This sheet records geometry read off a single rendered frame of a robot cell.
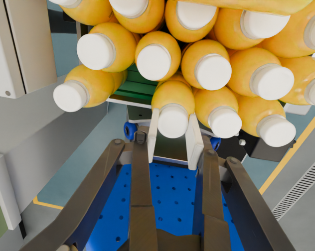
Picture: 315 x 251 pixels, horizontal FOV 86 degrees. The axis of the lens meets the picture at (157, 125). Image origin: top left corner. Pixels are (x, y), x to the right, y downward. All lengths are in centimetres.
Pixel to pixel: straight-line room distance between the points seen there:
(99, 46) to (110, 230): 25
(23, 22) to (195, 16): 23
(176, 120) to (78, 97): 13
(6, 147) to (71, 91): 47
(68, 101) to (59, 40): 130
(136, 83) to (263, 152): 32
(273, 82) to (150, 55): 14
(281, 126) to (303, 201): 222
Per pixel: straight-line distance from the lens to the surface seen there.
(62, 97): 26
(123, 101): 36
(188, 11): 21
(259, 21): 22
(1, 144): 72
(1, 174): 68
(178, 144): 37
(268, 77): 23
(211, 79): 21
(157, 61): 21
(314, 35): 26
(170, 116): 20
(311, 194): 244
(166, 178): 36
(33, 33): 33
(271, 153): 43
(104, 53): 22
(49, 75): 36
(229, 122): 24
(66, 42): 152
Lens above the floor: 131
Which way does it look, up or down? 62 degrees down
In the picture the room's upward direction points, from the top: 170 degrees counter-clockwise
